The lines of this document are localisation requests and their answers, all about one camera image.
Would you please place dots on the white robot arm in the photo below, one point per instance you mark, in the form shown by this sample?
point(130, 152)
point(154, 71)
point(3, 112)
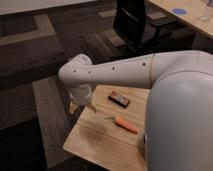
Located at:
point(178, 132)

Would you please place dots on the orange carrot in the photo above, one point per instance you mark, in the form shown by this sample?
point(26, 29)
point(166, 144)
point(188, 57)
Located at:
point(123, 123)

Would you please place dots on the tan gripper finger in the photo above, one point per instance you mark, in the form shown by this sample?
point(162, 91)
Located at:
point(92, 107)
point(72, 108)

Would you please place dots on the blue round disc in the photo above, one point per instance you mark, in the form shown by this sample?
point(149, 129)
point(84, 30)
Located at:
point(179, 11)

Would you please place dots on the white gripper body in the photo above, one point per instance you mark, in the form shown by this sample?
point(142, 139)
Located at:
point(81, 95)

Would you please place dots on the clear glass on desk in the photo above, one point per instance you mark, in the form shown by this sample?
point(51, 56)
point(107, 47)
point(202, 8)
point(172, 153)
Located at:
point(207, 14)

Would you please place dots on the black office chair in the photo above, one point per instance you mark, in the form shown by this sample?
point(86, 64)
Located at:
point(133, 25)

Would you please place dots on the black snack bar packet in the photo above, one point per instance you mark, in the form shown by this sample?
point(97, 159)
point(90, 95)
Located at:
point(119, 99)

